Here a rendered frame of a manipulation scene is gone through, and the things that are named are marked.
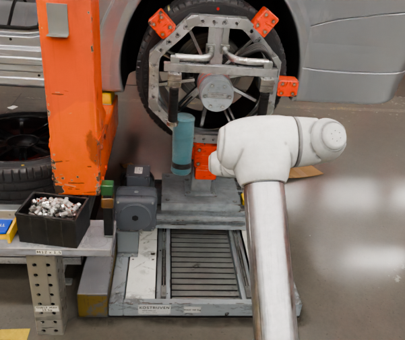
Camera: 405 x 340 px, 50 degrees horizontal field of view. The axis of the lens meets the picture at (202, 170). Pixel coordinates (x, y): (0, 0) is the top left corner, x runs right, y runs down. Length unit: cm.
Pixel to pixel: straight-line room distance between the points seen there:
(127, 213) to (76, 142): 45
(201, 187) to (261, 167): 121
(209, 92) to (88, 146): 50
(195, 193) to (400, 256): 113
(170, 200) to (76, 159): 72
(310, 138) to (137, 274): 113
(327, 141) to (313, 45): 102
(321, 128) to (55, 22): 84
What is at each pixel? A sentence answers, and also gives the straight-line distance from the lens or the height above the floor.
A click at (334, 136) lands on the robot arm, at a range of 107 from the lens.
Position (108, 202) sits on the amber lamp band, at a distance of 146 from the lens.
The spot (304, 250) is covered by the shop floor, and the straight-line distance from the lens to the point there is 234.
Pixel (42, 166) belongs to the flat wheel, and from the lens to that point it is 190.
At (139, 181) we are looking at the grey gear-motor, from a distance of 196.
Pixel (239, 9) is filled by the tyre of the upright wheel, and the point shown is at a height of 114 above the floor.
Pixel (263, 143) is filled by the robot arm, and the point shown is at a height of 97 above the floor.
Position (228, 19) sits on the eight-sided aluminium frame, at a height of 111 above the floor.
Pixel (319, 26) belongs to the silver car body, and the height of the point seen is 109.
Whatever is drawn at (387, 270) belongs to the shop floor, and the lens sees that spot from 239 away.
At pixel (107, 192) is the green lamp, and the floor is 63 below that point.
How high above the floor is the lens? 139
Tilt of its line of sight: 29 degrees down
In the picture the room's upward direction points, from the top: 5 degrees clockwise
